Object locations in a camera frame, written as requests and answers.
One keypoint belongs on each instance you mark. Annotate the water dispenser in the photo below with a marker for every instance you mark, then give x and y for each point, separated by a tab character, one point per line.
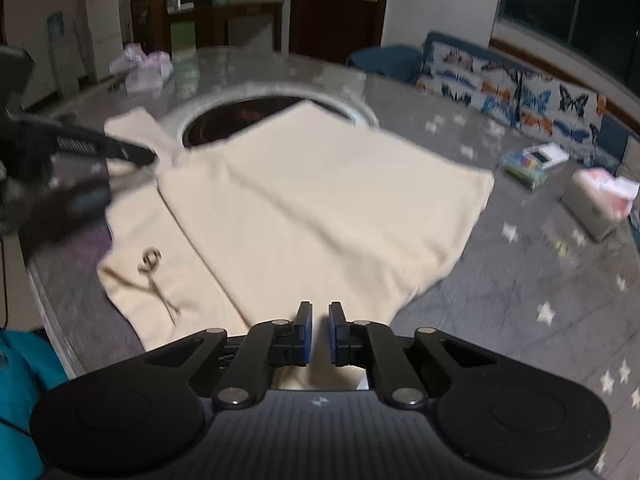
62	55

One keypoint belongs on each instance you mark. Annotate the pink white tissue pack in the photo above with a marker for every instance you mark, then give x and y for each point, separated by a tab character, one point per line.
597	200

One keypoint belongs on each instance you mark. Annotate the dark wooden cabinet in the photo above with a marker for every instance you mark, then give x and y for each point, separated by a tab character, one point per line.
150	5

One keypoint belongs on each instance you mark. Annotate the white refrigerator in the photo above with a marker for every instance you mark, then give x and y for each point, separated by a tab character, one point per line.
104	30

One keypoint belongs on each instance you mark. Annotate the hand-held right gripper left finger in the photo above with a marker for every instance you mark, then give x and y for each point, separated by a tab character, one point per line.
306	336

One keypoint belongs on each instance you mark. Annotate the white flat box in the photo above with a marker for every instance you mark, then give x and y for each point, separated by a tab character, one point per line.
550	152

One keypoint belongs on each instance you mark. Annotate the pink cloth pile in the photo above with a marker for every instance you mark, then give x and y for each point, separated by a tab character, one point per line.
145	67

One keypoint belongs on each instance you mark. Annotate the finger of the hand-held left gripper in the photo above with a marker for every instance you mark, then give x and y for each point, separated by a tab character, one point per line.
107	149
82	202

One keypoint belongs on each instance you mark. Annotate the round built-in cooktop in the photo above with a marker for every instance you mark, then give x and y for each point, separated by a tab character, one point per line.
220	120

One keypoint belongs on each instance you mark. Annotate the blue sofa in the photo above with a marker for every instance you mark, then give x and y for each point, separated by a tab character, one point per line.
620	135

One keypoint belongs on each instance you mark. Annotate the grey star-print tablecloth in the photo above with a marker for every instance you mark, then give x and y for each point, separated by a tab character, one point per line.
500	285

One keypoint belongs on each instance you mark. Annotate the cream knit sweater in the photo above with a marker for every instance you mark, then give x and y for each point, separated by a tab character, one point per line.
320	200

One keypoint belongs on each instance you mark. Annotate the teal chair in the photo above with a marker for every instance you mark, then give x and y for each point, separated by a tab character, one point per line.
25	385

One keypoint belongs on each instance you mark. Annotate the colourful small box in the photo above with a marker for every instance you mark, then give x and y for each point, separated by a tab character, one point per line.
522	170

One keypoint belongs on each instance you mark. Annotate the butterfly print cushion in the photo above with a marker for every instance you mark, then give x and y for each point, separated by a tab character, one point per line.
475	85
560	110

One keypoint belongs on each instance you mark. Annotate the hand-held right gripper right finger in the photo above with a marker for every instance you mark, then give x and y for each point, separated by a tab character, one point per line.
336	336

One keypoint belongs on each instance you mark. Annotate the dark window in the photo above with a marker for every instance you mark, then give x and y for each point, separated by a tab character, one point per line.
590	10

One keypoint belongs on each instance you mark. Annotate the dark wooden door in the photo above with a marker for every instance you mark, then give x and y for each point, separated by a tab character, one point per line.
310	10

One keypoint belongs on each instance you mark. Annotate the blue cushion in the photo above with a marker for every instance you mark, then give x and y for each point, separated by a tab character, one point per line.
385	62

